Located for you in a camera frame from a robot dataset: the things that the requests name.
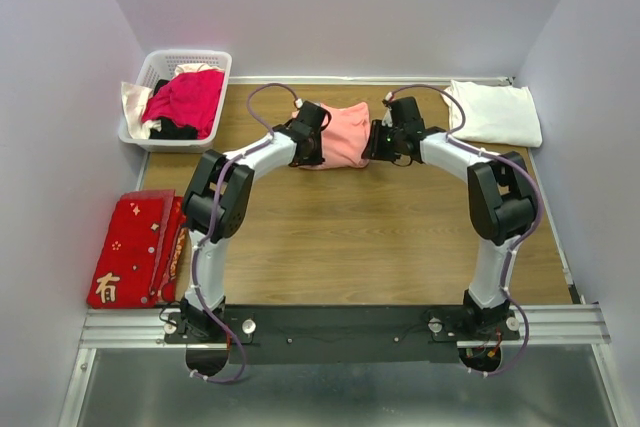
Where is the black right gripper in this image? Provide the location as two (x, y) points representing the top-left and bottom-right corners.
(359, 119), (403, 163)

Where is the salmon pink t shirt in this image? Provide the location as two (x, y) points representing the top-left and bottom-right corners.
(301, 102), (370, 170)

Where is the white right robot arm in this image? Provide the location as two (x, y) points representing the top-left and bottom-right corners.
(362, 95), (541, 339)

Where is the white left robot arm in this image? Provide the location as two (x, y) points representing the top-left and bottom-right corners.
(180, 101), (332, 342)

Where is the folded white t shirt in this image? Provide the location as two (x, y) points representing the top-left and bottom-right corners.
(442, 80), (543, 148)

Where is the magenta t shirt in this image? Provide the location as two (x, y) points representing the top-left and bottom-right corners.
(142, 69), (224, 140)

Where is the black garment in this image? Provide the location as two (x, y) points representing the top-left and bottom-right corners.
(143, 79), (200, 140)

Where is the white plastic laundry basket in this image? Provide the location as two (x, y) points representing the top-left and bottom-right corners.
(118, 49), (232, 153)

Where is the cream white garment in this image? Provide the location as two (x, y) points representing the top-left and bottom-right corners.
(121, 64), (213, 139)

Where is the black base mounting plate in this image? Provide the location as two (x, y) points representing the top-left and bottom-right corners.
(164, 303), (520, 365)

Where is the red printed cloth bag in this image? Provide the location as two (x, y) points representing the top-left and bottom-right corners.
(86, 190), (186, 309)

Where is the aluminium frame rail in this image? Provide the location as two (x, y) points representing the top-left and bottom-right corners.
(60, 305), (620, 426)

